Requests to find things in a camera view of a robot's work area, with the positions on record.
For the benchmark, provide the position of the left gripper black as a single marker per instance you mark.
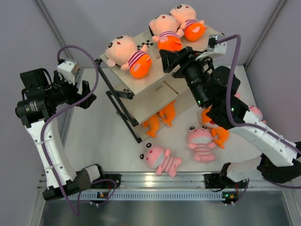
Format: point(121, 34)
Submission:
point(75, 97)

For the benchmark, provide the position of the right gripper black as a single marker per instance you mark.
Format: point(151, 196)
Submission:
point(187, 58)

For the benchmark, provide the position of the boy doll orange shorts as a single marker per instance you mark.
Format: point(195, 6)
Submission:
point(166, 33)

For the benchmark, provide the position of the black-haired boy doll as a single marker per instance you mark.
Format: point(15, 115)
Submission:
point(123, 51)

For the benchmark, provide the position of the pink striped frog plush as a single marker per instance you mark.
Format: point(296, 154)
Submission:
point(201, 142)
point(238, 95)
point(161, 160)
point(257, 113)

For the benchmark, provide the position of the orange shark plush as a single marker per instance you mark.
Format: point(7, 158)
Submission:
point(153, 124)
point(219, 134)

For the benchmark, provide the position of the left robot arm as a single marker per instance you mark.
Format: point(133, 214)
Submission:
point(37, 111)

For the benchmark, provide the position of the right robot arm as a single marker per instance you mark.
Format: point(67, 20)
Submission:
point(215, 88)

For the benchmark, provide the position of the boy doll on shelf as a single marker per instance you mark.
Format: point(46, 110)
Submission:
point(186, 17)

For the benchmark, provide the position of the beige three-tier shelf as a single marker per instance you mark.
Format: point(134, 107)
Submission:
point(136, 100)

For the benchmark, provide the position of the orange shark plush under shelf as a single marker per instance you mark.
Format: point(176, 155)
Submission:
point(153, 124)

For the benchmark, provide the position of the pink striped frog plush back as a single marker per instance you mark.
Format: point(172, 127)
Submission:
point(238, 95)

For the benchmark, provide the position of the pink striped frog plush front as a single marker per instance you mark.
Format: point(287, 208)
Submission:
point(161, 160)

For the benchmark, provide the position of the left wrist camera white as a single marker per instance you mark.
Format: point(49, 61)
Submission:
point(69, 70)

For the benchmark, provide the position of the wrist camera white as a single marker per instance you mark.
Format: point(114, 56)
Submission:
point(69, 70)
point(214, 49)

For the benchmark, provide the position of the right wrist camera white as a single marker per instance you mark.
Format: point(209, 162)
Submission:
point(214, 49)

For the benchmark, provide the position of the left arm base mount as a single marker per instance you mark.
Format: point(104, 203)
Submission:
point(106, 181)

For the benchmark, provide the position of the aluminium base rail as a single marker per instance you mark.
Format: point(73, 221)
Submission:
point(185, 180)

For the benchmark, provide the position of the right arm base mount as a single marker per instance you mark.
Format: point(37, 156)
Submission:
point(217, 183)

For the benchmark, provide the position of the slotted cable duct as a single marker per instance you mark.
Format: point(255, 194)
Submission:
point(150, 196)

